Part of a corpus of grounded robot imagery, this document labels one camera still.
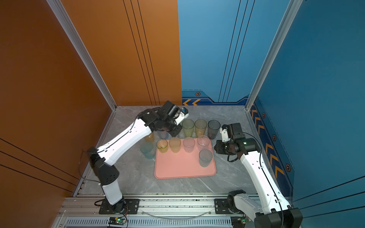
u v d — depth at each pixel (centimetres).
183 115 67
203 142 96
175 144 87
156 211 72
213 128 92
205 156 89
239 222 70
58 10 71
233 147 52
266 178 42
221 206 72
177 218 71
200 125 92
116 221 71
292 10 70
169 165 87
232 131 58
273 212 37
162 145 93
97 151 45
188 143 88
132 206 73
